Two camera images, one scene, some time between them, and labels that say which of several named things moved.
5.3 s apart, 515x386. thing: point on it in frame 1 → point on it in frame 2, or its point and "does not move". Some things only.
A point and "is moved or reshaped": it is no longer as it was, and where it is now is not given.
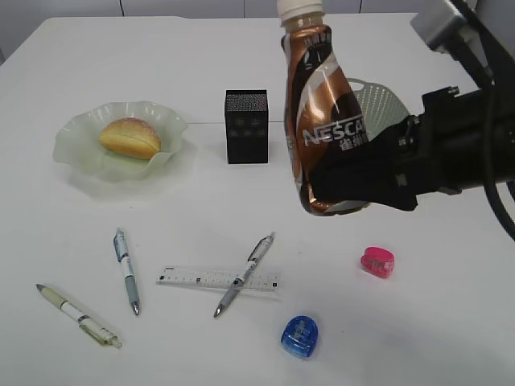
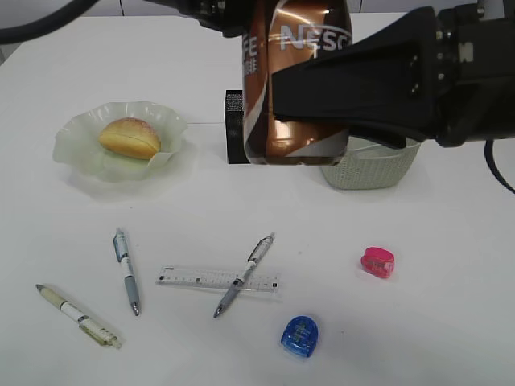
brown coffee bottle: [323, 116] is moved or reshaped
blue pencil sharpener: [299, 335] does not move
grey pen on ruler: [257, 255] does not move
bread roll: [131, 137] does not move
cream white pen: [78, 315] does not move
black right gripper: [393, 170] → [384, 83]
